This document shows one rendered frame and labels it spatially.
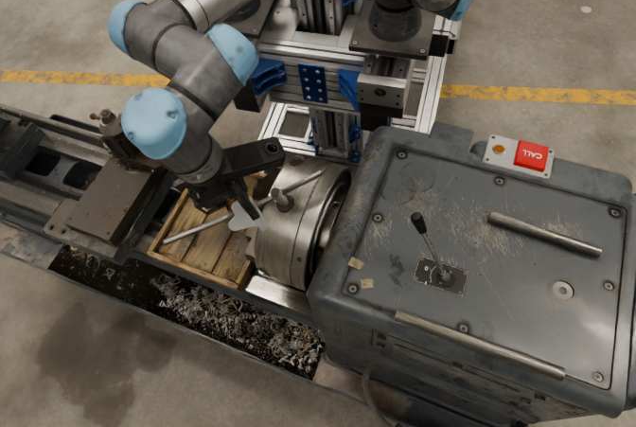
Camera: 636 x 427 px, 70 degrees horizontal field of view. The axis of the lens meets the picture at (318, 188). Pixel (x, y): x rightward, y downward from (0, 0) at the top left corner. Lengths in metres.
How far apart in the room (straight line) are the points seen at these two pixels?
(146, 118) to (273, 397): 1.70
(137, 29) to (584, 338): 0.85
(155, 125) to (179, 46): 0.12
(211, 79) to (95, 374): 1.97
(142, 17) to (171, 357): 1.80
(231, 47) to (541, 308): 0.68
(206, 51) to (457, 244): 0.58
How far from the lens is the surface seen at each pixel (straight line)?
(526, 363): 0.87
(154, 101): 0.57
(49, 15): 4.06
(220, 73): 0.59
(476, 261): 0.92
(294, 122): 2.40
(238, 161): 0.72
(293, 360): 1.57
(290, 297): 1.29
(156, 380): 2.29
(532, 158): 1.04
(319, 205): 0.96
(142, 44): 0.67
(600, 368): 0.93
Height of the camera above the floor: 2.09
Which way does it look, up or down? 60 degrees down
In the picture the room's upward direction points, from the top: 10 degrees counter-clockwise
